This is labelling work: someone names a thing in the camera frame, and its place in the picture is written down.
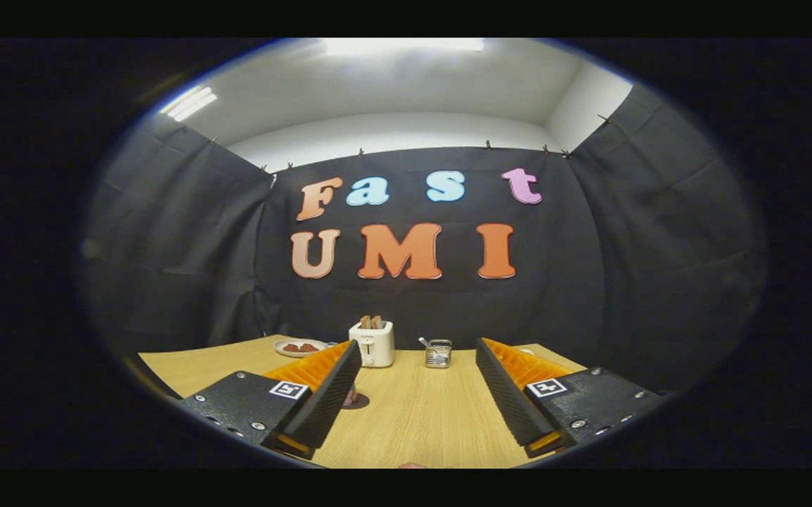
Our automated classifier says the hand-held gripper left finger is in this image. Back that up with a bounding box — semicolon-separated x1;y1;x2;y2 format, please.
180;339;364;460

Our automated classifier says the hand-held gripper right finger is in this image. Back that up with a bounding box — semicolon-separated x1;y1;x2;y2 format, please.
475;337;663;458

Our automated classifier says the small plate with food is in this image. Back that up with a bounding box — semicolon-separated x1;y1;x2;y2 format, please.
274;339;329;358

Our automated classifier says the white toaster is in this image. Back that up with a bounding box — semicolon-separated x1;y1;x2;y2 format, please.
349;320;396;368

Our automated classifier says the wooden table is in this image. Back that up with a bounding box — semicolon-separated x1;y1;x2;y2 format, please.
138;334;589;469

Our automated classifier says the striped ceiling light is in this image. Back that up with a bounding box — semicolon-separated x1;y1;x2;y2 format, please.
159;86;218;122

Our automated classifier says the long ceiling light panel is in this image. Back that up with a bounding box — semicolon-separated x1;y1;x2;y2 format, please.
325;38;484;56

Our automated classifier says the metal wire basket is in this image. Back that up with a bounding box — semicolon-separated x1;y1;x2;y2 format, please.
418;337;453;369

